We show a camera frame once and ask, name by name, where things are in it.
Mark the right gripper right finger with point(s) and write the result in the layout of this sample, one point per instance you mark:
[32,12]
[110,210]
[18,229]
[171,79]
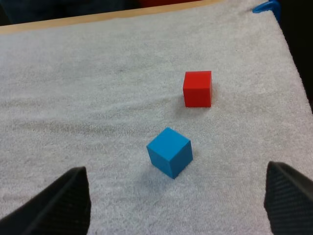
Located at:
[291,200]

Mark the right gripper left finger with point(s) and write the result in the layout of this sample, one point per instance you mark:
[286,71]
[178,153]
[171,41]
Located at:
[58,208]

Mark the blue cube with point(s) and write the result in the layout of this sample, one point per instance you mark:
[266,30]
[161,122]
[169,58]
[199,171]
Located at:
[169,152]

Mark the red cube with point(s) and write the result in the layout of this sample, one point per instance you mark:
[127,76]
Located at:
[197,89]

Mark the blue clamp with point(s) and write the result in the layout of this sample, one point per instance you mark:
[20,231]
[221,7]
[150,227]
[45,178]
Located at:
[266,7]

